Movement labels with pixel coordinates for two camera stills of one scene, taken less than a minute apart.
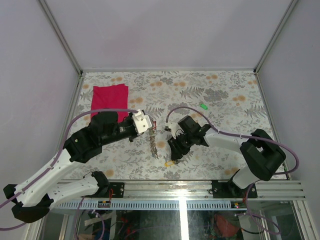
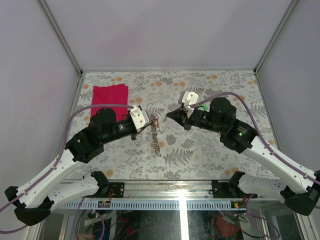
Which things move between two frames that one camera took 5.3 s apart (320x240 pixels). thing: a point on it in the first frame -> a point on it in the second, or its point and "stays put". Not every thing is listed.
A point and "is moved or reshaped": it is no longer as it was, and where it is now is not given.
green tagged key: (204, 106) stays put
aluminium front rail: (201, 190) stays put
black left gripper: (130, 118) stays put
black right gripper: (177, 151) -> (180, 116)
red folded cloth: (113, 97) stays put
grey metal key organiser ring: (152, 136) is moved or reshaped
